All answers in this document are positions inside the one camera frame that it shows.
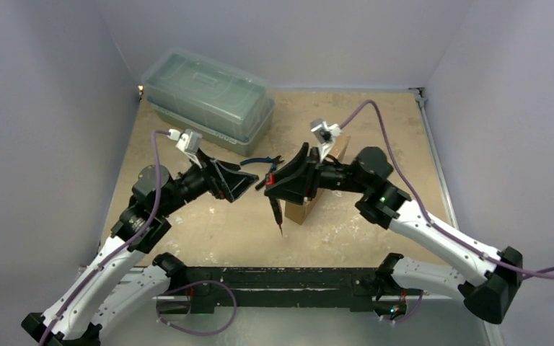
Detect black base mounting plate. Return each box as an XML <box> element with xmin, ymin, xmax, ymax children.
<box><xmin>139</xmin><ymin>266</ymin><xmax>423</xmax><ymax>316</ymax></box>

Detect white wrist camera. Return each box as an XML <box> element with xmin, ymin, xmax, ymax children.
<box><xmin>167</xmin><ymin>128</ymin><xmax>202</xmax><ymax>168</ymax></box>
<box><xmin>309</xmin><ymin>118</ymin><xmax>341</xmax><ymax>163</ymax></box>

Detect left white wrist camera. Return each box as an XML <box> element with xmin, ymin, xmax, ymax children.
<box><xmin>167</xmin><ymin>128</ymin><xmax>202</xmax><ymax>168</ymax></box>

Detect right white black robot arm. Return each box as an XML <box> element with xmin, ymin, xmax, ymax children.
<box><xmin>264</xmin><ymin>143</ymin><xmax>523</xmax><ymax>324</ymax></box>

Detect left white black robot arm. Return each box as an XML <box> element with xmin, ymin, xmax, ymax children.
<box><xmin>21</xmin><ymin>149</ymin><xmax>258</xmax><ymax>345</ymax></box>

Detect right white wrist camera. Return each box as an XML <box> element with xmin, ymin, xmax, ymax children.
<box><xmin>309</xmin><ymin>118</ymin><xmax>341</xmax><ymax>163</ymax></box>

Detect red utility knife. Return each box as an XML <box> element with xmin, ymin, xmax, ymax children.
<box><xmin>255</xmin><ymin>173</ymin><xmax>283</xmax><ymax>236</ymax></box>

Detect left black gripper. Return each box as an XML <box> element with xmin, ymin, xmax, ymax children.
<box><xmin>158</xmin><ymin>146</ymin><xmax>258</xmax><ymax>217</ymax></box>

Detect brown cardboard express box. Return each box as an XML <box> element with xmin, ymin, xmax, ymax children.
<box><xmin>284</xmin><ymin>136</ymin><xmax>353</xmax><ymax>226</ymax></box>

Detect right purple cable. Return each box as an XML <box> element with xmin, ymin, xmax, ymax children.
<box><xmin>338</xmin><ymin>99</ymin><xmax>554</xmax><ymax>281</ymax></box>

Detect clear plastic storage bin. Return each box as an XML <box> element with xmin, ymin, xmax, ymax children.
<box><xmin>141</xmin><ymin>48</ymin><xmax>275</xmax><ymax>157</ymax></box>

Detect blue handled pliers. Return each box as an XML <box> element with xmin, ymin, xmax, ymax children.
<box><xmin>239</xmin><ymin>155</ymin><xmax>284</xmax><ymax>173</ymax></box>

